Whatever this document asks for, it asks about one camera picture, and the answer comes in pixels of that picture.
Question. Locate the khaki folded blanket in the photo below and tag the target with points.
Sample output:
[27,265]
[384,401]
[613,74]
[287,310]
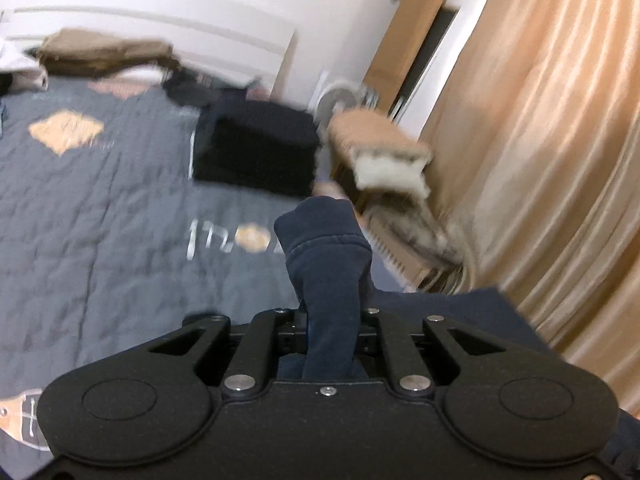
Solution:
[100,50]

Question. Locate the white headboard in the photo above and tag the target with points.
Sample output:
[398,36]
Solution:
[225,45]

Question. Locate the white garment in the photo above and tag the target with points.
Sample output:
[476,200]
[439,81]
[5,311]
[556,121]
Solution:
[15,60]

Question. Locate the grey plush blanket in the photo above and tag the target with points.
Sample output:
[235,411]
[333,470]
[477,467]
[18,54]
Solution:
[420,230]

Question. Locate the grey fish print quilt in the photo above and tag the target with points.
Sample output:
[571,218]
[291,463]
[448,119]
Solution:
[125,210]

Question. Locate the white fan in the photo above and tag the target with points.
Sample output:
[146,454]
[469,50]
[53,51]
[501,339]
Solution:
[340,100]

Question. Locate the peach curtain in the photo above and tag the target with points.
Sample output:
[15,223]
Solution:
[550,135]

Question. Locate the navy T-shirt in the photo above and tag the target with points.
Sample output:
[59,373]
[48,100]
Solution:
[325,260]

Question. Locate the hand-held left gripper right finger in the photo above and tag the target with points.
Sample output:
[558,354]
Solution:
[370,332]

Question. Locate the black garment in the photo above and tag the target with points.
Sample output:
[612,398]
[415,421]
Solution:
[190,90]

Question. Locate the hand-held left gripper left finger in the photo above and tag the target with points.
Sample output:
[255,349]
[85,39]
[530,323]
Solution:
[295,330]

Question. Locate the stack of black folded clothes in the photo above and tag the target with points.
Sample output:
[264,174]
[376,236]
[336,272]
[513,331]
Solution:
[255,155]

